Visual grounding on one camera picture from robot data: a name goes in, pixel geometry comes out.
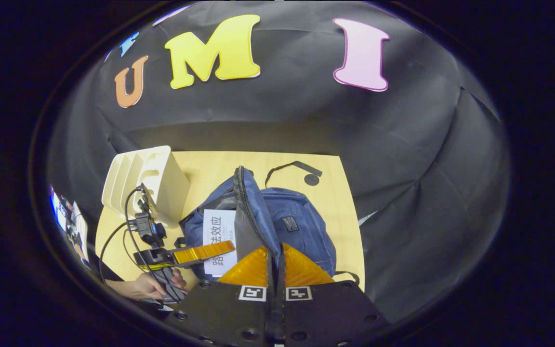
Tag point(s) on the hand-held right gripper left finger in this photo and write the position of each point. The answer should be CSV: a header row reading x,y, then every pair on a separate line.
x,y
229,313

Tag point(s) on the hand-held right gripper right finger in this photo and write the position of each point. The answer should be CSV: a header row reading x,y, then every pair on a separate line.
x,y
325,313

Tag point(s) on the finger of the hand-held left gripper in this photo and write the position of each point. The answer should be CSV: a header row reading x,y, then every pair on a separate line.
x,y
200,252

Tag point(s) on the white cover book black lettering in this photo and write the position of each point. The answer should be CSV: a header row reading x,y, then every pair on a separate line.
x,y
217,226

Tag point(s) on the white plastic bookshelf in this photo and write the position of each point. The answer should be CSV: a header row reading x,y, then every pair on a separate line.
x,y
162,183

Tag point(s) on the blue schoolbag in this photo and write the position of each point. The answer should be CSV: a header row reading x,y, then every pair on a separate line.
x,y
297,241

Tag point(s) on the colourful poster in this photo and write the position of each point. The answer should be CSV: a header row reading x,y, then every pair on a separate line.
x,y
68,217

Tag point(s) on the black round disc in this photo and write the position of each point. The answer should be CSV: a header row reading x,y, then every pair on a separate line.
x,y
311,180

